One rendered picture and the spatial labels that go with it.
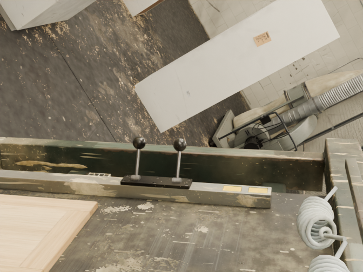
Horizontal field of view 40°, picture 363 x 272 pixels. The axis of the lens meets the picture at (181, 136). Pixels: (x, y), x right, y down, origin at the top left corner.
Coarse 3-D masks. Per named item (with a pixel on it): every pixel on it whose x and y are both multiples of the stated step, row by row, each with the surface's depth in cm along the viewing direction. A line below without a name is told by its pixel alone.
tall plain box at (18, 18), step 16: (0, 0) 367; (16, 0) 364; (32, 0) 361; (48, 0) 358; (64, 0) 367; (80, 0) 401; (16, 16) 368; (32, 16) 365; (48, 16) 389; (64, 16) 427
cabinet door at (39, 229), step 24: (0, 216) 129; (24, 216) 129; (48, 216) 129; (72, 216) 128; (0, 240) 118; (24, 240) 118; (48, 240) 117; (0, 264) 109; (24, 264) 108; (48, 264) 108
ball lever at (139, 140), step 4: (136, 140) 141; (140, 140) 141; (144, 140) 142; (136, 144) 141; (140, 144) 141; (144, 144) 141; (136, 148) 142; (140, 148) 142; (136, 156) 142; (136, 160) 141; (136, 164) 141; (136, 168) 141; (136, 172) 141; (132, 176) 140; (136, 176) 140; (140, 176) 141; (136, 180) 140
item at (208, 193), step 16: (0, 176) 148; (16, 176) 147; (32, 176) 147; (48, 176) 146; (64, 176) 146; (80, 176) 146; (96, 176) 145; (64, 192) 145; (80, 192) 143; (96, 192) 142; (112, 192) 141; (128, 192) 140; (144, 192) 139; (160, 192) 138; (176, 192) 137; (192, 192) 136; (208, 192) 135; (224, 192) 134; (240, 192) 133
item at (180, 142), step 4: (176, 140) 139; (180, 140) 138; (184, 140) 139; (176, 144) 138; (180, 144) 138; (184, 144) 139; (176, 148) 139; (180, 148) 138; (184, 148) 139; (180, 152) 139; (180, 156) 139; (176, 168) 139; (176, 172) 138; (176, 176) 138; (172, 180) 137; (176, 180) 137; (180, 180) 137
